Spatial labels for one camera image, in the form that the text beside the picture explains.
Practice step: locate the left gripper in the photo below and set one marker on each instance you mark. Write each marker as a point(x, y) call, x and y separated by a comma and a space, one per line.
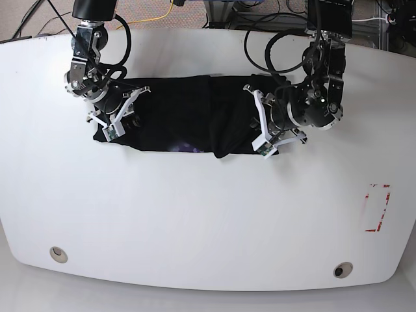
point(271, 136)

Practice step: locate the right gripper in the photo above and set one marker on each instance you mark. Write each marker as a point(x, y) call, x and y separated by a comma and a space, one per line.
point(107, 109)

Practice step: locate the black t-shirt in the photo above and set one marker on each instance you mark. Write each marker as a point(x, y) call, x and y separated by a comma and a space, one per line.
point(196, 114)

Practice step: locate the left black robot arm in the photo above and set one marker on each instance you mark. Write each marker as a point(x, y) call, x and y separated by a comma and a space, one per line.
point(309, 93)

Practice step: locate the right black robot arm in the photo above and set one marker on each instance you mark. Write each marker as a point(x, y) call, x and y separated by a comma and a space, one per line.
point(103, 85)

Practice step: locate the red tape rectangle marker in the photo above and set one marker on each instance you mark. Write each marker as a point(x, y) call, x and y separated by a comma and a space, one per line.
point(375, 207)

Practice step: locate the left table grommet hole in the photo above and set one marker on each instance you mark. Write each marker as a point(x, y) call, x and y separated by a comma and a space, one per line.
point(58, 255)

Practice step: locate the table grommet hole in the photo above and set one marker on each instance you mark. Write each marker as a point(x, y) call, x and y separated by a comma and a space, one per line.
point(343, 270)
point(58, 255)

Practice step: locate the right table grommet hole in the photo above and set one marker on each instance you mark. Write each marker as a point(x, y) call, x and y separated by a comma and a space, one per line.
point(343, 270)

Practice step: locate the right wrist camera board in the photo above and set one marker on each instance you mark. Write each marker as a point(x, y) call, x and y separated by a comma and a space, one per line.
point(113, 131)

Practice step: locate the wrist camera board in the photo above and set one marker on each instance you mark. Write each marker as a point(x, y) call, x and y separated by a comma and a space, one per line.
point(263, 147)
point(113, 131)

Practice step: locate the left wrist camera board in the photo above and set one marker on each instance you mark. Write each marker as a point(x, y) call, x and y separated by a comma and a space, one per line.
point(263, 147)

